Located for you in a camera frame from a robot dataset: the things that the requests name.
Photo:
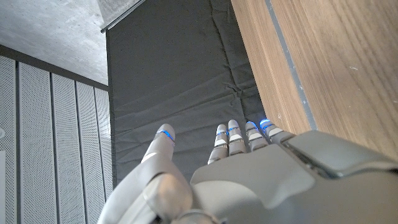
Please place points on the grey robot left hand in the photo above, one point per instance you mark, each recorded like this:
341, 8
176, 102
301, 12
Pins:
264, 186

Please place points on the black backdrop curtain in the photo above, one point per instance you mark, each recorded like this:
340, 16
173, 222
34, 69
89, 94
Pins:
174, 68

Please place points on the backdrop frame crossbar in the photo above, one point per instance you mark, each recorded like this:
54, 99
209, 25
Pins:
121, 18

